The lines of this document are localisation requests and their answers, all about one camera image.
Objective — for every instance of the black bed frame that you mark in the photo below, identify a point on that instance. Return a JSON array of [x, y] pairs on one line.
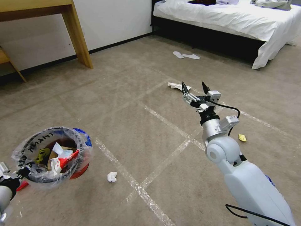
[[211, 37]]

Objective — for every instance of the crumpled white tissue ball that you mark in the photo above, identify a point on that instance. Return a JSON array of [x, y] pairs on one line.
[[112, 177]]

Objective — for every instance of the white slipper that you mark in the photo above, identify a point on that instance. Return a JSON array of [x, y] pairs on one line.
[[191, 56], [178, 54]]

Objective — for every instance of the clear printed plastic bin liner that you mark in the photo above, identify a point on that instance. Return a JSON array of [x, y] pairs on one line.
[[82, 150]]

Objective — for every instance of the round black trash bin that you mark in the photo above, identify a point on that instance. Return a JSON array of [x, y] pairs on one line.
[[77, 146]]

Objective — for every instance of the wooden desk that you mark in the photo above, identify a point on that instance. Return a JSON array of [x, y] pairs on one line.
[[77, 35]]

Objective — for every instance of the red and white wrapper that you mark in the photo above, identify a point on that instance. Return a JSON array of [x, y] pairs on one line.
[[61, 163]]

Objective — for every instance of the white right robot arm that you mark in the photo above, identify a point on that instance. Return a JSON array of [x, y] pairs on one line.
[[249, 179]]

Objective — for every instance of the small yellow wrapper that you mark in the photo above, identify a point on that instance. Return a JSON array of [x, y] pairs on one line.
[[242, 137]]

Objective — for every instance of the dark red item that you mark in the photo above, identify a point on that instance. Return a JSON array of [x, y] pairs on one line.
[[202, 2]]

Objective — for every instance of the crumpled white paper scrap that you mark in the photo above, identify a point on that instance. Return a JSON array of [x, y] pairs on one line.
[[57, 148]]

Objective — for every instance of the grey white crumpled clothes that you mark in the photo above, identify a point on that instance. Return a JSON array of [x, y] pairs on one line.
[[270, 3]]

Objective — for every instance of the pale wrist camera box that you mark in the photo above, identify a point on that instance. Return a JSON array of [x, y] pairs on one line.
[[214, 96]]

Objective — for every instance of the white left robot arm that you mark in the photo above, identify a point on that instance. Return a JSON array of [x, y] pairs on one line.
[[5, 195]]

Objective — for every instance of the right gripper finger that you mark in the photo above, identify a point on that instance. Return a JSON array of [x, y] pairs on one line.
[[205, 88], [189, 97]]

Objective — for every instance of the brown paper bag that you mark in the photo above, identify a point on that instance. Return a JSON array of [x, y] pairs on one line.
[[52, 157]]

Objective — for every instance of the flat crumpled white paper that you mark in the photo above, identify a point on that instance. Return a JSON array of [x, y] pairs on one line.
[[175, 85]]

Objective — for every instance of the wooden chair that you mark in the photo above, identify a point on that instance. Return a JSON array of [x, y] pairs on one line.
[[9, 63]]

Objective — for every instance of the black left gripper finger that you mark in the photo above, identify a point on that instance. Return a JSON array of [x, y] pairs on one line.
[[24, 171]]

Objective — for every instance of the pale lilac cloth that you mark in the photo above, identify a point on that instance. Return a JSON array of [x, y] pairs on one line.
[[225, 2]]

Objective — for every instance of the white bed sheet mattress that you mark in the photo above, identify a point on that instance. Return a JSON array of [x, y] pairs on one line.
[[235, 18]]

